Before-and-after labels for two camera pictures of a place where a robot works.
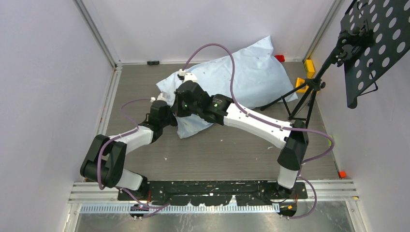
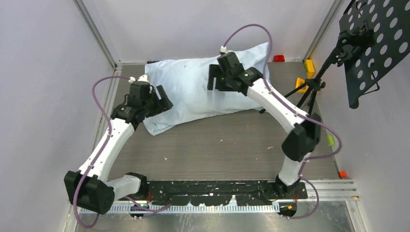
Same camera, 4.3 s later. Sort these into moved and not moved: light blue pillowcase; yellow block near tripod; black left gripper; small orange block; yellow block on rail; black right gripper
Moved: black left gripper; light blue pillowcase; black right gripper
Not moved: small orange block; yellow block on rail; yellow block near tripod
